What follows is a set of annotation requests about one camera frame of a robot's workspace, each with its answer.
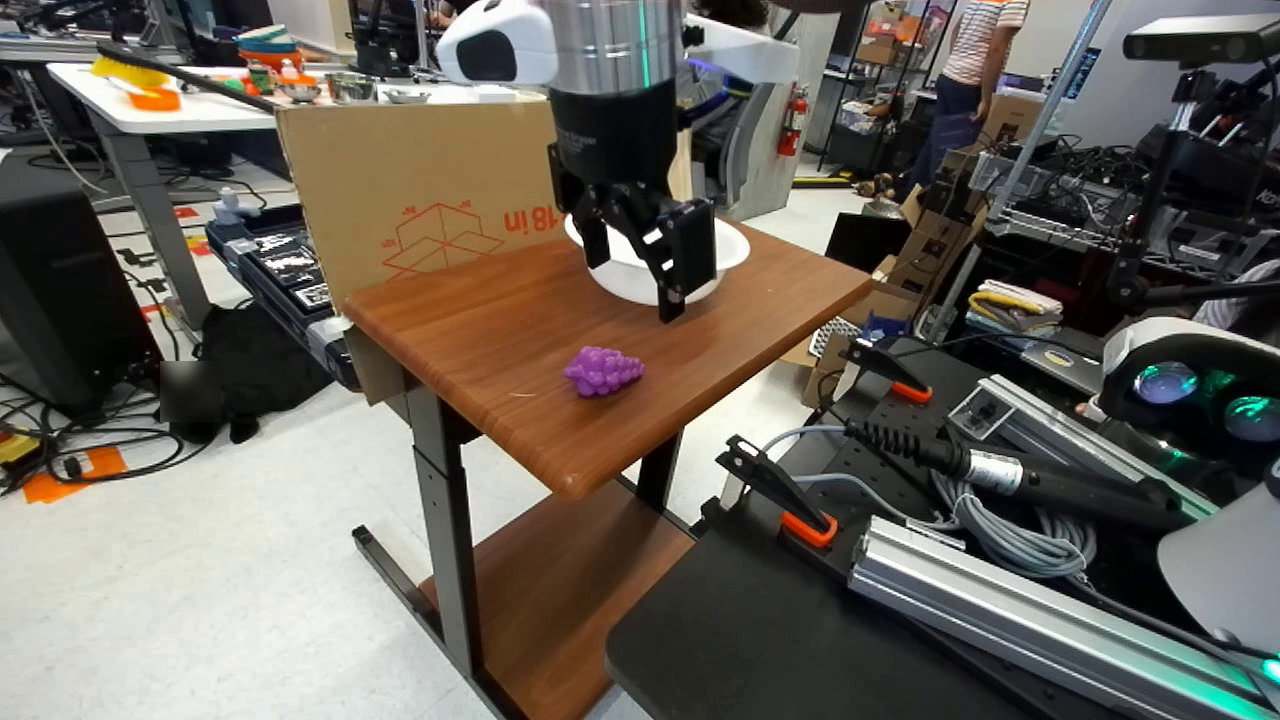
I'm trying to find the standing person pink shirt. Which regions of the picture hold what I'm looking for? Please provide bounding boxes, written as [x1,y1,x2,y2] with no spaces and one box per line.
[917,0,1036,198]

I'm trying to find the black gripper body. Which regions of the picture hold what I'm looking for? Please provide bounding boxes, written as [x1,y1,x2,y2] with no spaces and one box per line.
[549,79,678,209]

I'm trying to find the black corrugated cable conduit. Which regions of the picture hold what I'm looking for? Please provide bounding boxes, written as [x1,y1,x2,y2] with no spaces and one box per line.
[830,404,1191,538]

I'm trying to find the purple toy grape bunch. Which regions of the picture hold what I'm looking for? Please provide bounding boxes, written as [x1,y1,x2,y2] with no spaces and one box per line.
[560,346,647,404]

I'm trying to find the silver metal bracket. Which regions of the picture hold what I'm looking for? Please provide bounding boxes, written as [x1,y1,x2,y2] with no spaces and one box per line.
[943,371,1056,451]

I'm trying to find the black table frame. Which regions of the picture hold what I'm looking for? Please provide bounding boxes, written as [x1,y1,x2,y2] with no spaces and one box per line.
[346,377,690,706]

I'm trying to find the grey coiled cable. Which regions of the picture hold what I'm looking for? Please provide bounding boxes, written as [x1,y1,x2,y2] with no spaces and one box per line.
[932,472,1105,586]

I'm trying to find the wooden table lower shelf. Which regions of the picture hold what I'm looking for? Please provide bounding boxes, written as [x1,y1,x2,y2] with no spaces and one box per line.
[417,478,699,720]

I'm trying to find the black cabinet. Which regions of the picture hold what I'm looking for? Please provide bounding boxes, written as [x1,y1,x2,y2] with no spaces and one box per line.
[0,157,153,422]

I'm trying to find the yellow plastic object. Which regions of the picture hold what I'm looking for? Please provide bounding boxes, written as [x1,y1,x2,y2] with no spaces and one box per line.
[86,53,174,98]

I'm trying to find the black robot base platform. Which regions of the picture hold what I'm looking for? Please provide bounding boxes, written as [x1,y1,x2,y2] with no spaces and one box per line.
[604,338,1280,720]

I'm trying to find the orange floor tape patch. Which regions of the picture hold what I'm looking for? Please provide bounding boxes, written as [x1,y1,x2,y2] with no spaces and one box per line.
[17,445,130,507]

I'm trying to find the yellow white cloth stack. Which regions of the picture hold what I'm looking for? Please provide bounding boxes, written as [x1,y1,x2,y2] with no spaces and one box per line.
[965,277,1070,339]

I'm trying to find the aluminium extrusion rail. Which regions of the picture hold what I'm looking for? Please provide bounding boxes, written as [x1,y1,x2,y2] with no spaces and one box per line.
[845,518,1280,720]

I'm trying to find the black clamp orange grip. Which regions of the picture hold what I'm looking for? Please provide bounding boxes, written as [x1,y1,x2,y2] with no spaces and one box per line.
[845,338,938,407]
[710,433,845,557]

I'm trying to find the white work table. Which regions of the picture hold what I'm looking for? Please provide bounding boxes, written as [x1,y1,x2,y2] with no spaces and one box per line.
[45,57,288,333]

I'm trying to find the grey tool tray rack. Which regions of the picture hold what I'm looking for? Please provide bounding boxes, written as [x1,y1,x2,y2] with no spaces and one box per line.
[204,211,370,393]

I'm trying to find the long black tool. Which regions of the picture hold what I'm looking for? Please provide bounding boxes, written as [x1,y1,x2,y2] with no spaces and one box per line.
[92,38,251,105]

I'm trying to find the large cardboard box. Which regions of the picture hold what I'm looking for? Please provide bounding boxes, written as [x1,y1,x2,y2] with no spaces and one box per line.
[270,94,571,313]

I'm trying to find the white bowl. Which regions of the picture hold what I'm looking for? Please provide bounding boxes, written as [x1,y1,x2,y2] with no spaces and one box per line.
[560,209,757,313]

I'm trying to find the brown cardboard box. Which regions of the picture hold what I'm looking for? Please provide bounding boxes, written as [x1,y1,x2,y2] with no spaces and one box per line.
[873,186,995,333]

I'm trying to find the black bar camera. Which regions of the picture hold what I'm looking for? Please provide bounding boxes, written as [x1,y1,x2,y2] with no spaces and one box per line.
[1119,12,1280,67]

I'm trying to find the black bag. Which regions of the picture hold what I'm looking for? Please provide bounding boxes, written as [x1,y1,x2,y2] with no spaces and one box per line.
[153,299,335,447]

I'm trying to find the red fire extinguisher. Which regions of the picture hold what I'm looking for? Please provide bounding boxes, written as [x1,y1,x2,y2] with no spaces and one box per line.
[776,79,814,164]

